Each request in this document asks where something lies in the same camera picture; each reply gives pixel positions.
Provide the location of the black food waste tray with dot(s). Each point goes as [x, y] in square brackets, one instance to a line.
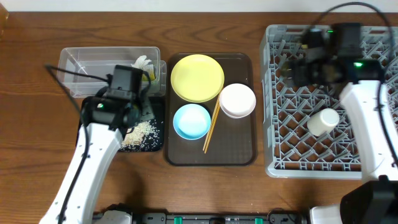
[157, 124]

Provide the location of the yellow plastic plate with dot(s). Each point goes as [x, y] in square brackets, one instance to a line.
[197, 78]

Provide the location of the dark brown serving tray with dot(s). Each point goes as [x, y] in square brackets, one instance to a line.
[233, 142]

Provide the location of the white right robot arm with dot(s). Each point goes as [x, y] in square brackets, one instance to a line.
[338, 60]

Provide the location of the clear plastic waste bin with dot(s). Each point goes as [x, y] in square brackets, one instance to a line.
[100, 61]

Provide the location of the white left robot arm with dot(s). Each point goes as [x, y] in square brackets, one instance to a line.
[76, 199]

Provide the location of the white paper napkin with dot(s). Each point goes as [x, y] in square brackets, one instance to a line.
[143, 63]

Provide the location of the light blue plastic bowl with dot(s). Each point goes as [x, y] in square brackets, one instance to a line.
[191, 122]

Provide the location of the grey plastic dishwasher rack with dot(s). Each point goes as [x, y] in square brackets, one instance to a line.
[291, 150]

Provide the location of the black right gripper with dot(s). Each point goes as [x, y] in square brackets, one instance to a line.
[288, 70]

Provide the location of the leftover white rice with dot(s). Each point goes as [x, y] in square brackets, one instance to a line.
[143, 137]

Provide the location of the silver green snack wrapper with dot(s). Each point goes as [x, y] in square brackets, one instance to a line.
[151, 76]

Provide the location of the pink plastic bowl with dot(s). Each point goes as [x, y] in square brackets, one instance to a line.
[237, 100]

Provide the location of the black rail with green clips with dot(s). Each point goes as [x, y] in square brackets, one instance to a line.
[121, 213]

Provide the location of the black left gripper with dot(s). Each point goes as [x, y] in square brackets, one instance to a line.
[146, 109]

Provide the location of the white green plastic cup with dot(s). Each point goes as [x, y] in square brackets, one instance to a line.
[323, 122]

